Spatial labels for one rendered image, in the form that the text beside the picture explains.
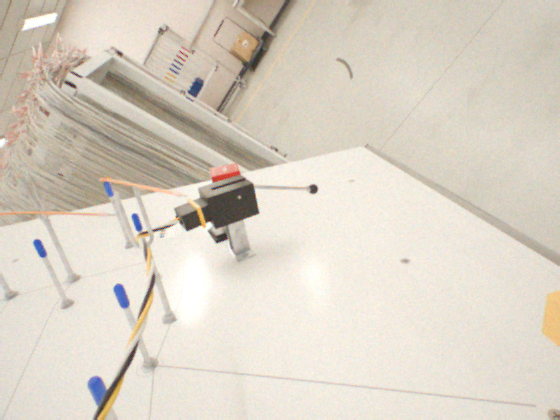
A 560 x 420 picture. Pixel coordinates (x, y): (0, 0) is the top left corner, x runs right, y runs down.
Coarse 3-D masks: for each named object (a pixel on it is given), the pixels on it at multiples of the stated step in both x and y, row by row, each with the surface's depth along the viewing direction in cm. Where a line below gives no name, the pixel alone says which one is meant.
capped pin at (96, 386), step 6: (90, 378) 22; (96, 378) 22; (90, 384) 22; (96, 384) 22; (102, 384) 22; (90, 390) 22; (96, 390) 22; (102, 390) 22; (96, 396) 22; (102, 396) 22; (96, 402) 22; (108, 414) 23; (114, 414) 23
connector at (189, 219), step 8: (200, 200) 45; (176, 208) 45; (184, 208) 44; (192, 208) 44; (208, 208) 44; (176, 216) 45; (184, 216) 43; (192, 216) 43; (208, 216) 44; (184, 224) 43; (192, 224) 44; (200, 224) 44
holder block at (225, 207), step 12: (228, 180) 47; (240, 180) 47; (204, 192) 45; (216, 192) 44; (228, 192) 44; (240, 192) 44; (252, 192) 45; (216, 204) 44; (228, 204) 44; (240, 204) 45; (252, 204) 46; (216, 216) 44; (228, 216) 45; (240, 216) 45; (252, 216) 46; (216, 228) 45
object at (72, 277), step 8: (24, 184) 43; (32, 184) 45; (32, 200) 44; (40, 200) 46; (40, 216) 45; (48, 224) 46; (48, 232) 47; (56, 240) 47; (56, 248) 47; (64, 256) 48; (64, 264) 48; (72, 272) 49; (72, 280) 49
